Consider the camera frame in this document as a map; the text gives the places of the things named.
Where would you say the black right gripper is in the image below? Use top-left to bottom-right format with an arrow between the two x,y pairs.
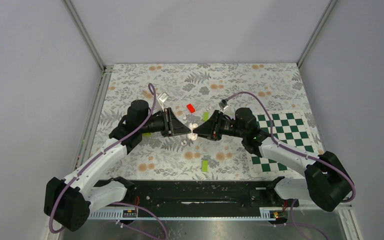
193,110 -> 246,142

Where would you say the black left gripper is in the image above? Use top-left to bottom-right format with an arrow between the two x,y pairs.
140,107 -> 192,138

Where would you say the white oval earbud charging case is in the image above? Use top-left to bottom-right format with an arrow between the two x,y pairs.
186,123 -> 198,141

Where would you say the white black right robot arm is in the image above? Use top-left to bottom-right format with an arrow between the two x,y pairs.
192,107 -> 356,212

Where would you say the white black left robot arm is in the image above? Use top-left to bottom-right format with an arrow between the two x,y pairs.
43,99 -> 192,233

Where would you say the green toy brick upper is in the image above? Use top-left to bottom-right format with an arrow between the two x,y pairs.
202,112 -> 210,121

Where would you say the green toy brick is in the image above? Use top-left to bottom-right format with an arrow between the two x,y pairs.
201,160 -> 209,173
202,112 -> 210,121

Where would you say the red toy brick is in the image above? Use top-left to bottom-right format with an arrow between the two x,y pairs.
186,104 -> 196,114

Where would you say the green toy brick lower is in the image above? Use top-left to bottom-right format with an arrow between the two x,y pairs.
201,160 -> 209,173

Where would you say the floral patterned table mat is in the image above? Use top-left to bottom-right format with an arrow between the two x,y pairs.
91,63 -> 324,181

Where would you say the green white checkerboard mat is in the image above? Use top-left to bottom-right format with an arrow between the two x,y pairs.
247,110 -> 320,180

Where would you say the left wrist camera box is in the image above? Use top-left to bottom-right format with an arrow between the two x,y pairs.
157,92 -> 169,105

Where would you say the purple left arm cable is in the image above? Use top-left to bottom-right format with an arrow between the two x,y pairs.
48,82 -> 170,240

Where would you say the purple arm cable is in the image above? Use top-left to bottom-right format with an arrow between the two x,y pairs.
48,82 -> 170,240
226,91 -> 357,240

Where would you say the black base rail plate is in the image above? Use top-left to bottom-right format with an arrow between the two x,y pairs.
103,179 -> 301,219

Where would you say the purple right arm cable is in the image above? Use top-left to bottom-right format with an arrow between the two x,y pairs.
226,91 -> 357,240

